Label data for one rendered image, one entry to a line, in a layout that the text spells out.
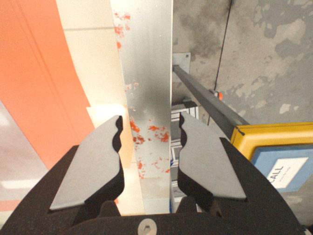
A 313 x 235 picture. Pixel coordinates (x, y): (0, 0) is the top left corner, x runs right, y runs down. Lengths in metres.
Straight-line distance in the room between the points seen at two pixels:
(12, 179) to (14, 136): 0.09
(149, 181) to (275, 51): 1.38
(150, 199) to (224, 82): 1.18
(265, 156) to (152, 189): 0.16
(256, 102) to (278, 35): 0.53
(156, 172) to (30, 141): 0.17
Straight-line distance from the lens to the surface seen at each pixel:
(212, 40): 1.18
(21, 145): 0.25
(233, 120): 0.34
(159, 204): 0.23
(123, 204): 0.31
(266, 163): 0.25
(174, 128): 1.09
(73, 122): 0.18
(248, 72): 1.37
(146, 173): 0.17
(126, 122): 0.16
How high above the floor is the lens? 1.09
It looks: 60 degrees down
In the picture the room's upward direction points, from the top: 176 degrees clockwise
